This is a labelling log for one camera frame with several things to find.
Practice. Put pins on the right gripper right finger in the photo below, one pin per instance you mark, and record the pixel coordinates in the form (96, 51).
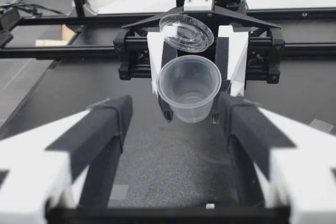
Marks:
(244, 121)

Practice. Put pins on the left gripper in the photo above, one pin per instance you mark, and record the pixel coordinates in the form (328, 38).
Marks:
(134, 43)

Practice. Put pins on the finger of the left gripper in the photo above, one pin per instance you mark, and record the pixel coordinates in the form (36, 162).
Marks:
(236, 58)

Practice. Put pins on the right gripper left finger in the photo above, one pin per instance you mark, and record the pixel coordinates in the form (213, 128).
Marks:
(105, 124)

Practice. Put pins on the clear plastic lid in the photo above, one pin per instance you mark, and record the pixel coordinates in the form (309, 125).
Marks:
(186, 32)

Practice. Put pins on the small clear plastic cup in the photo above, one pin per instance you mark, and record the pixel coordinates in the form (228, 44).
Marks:
(189, 90)

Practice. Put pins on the brown cardboard box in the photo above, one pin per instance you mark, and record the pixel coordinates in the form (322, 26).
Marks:
(67, 32)

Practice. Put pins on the black box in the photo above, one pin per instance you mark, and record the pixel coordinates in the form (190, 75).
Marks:
(5, 22)

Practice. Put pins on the white frame corner bracket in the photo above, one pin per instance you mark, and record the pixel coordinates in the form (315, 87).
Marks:
(90, 9)

